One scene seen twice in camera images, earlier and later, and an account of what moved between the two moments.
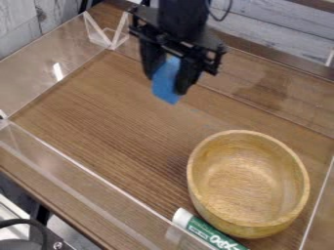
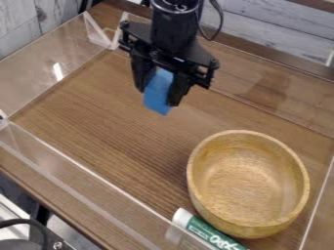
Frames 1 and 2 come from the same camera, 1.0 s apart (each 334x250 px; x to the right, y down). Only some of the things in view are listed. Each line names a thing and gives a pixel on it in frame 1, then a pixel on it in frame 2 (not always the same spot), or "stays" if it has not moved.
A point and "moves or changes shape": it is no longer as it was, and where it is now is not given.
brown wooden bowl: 249,183 stays
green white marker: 185,219 stays
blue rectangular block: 165,81 moves or changes shape
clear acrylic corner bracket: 106,37 stays
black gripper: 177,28 to 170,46
